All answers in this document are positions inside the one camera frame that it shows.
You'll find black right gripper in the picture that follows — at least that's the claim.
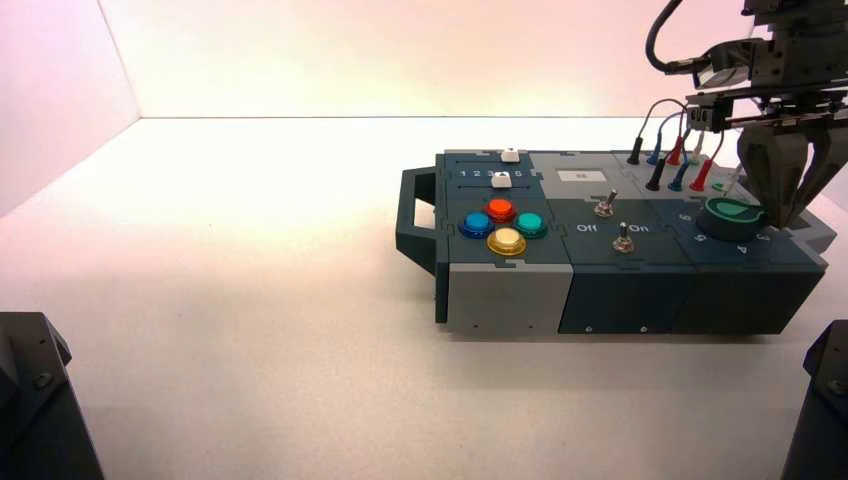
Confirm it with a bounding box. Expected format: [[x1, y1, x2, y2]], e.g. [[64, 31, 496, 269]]
[[685, 13, 848, 231]]

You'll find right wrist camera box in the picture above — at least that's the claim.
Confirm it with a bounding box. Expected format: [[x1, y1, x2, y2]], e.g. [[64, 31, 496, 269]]
[[692, 38, 763, 91]]

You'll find teal and grey control box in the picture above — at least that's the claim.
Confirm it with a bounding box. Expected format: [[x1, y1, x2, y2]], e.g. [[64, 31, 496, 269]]
[[395, 148, 837, 336]]

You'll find dark green rotary knob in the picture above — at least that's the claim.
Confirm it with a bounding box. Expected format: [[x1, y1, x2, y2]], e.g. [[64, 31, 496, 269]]
[[695, 196, 770, 242]]

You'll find blue round push button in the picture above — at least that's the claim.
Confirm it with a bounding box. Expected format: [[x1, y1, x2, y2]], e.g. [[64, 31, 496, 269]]
[[458, 211, 495, 240]]

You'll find red plug with wire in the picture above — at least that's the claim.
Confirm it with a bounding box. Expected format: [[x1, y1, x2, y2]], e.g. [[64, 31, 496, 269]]
[[688, 127, 726, 193], [665, 122, 692, 167]]

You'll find green round push button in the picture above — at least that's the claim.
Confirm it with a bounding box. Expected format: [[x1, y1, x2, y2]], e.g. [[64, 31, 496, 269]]
[[513, 211, 549, 240]]

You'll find red round push button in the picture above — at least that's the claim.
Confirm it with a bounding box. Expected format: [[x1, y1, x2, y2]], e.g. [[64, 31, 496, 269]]
[[483, 198, 518, 225]]

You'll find thick black camera cable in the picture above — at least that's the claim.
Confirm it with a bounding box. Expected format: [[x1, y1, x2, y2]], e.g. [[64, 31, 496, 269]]
[[645, 0, 713, 75]]

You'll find yellow round push button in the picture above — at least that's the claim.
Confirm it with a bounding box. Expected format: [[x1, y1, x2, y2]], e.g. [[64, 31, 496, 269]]
[[486, 227, 529, 258]]

